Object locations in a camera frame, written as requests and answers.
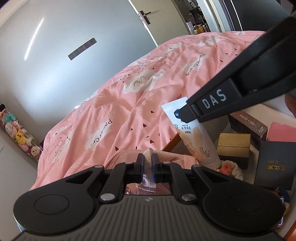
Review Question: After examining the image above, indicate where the white cream tube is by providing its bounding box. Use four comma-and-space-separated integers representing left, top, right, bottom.
162, 97, 221, 169

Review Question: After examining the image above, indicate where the photo card box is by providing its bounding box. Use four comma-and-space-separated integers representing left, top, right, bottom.
228, 110, 268, 150

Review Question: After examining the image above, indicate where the gold gift box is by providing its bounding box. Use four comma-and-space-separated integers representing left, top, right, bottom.
217, 133, 251, 169

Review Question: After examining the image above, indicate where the pink card envelope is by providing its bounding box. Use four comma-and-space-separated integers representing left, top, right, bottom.
267, 122, 296, 142

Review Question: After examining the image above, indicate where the crochet bear with flowers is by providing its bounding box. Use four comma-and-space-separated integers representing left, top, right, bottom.
215, 160, 243, 181

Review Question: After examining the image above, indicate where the black box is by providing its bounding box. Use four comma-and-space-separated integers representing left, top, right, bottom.
254, 141, 296, 191

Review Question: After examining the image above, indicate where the duck plush blue outfit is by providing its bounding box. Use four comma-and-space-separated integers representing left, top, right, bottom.
275, 187, 290, 228

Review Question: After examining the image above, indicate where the pink bed duvet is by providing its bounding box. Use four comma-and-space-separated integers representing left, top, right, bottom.
33, 31, 262, 189

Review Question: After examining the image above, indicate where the orange cardboard box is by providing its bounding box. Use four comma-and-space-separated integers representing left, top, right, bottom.
151, 100, 284, 240

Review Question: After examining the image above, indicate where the plush toy column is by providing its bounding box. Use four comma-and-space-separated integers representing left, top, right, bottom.
1, 104, 43, 162

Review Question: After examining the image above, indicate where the white door with handle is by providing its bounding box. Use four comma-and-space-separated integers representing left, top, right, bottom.
129, 0, 190, 46

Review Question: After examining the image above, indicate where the wall switch panel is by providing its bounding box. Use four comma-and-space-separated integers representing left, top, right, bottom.
68, 38, 97, 60

